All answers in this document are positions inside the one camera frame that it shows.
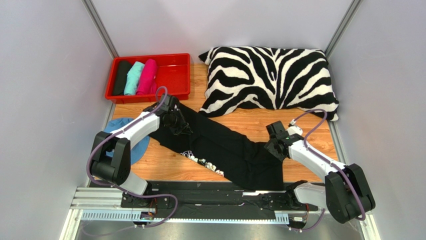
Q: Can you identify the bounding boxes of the black t shirt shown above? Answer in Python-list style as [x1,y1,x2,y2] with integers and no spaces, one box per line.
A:
[150,105,285,191]

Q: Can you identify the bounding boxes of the blue bucket hat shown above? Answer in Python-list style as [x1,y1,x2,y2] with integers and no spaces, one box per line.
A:
[103,117,150,165]

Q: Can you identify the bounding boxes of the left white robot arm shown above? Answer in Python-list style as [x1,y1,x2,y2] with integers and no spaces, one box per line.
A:
[86,94,192,198]

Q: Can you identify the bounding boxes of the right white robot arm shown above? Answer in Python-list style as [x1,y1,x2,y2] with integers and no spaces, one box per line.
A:
[265,121,376,224]

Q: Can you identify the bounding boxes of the rolled pink shirt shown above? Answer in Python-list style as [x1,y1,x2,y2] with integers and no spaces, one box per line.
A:
[136,59,158,96]

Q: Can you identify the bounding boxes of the red plastic bin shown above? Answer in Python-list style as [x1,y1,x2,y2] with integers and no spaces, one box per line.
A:
[104,53,191,104]

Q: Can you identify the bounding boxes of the rolled teal shirt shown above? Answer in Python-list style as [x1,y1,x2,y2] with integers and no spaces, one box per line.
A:
[123,61,145,96]

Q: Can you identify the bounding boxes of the rolled black shirt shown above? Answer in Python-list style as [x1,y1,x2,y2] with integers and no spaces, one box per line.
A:
[112,60,133,96]

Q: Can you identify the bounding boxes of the zebra print pillow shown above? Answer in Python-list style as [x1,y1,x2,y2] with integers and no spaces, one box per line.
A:
[199,46,339,121]

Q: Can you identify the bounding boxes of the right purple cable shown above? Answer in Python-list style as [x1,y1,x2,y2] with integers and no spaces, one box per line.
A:
[286,109,367,233]

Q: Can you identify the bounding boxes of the purple cable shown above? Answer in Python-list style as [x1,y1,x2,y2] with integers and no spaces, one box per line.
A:
[85,86,179,234]
[286,109,367,233]

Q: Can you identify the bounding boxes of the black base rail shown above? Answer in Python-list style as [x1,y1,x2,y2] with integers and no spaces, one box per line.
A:
[120,181,319,224]

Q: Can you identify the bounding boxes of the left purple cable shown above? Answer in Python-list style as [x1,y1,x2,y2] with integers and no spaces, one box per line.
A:
[85,86,179,234]

